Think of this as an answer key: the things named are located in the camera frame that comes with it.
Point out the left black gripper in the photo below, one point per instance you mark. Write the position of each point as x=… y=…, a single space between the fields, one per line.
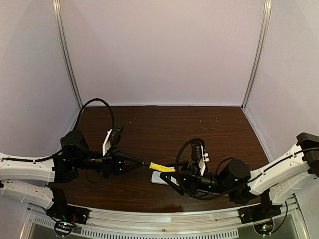
x=114 y=162

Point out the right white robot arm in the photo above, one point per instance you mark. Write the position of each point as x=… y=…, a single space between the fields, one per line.
x=279 y=179

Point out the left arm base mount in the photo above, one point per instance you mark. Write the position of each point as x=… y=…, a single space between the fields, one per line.
x=67 y=217

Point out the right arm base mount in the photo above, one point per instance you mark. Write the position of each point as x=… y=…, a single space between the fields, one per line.
x=262 y=217

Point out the front aluminium rail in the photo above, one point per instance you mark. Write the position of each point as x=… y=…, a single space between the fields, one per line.
x=214 y=224

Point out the left aluminium frame post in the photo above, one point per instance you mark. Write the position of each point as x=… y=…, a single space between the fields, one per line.
x=65 y=52

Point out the yellow handled screwdriver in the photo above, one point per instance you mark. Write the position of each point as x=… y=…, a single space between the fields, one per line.
x=157 y=167

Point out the right aluminium frame post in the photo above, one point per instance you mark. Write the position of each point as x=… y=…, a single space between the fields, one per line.
x=264 y=28

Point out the white remote control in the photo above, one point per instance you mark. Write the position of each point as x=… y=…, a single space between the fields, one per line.
x=155 y=179

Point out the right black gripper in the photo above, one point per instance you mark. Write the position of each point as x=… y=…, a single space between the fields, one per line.
x=192 y=179

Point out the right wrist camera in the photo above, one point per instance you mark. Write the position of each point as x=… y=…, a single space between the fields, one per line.
x=199 y=157

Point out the aluminium frame post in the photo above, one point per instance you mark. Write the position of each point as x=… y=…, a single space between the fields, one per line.
x=65 y=52
x=264 y=28

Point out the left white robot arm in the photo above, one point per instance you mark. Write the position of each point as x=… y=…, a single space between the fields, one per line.
x=62 y=167

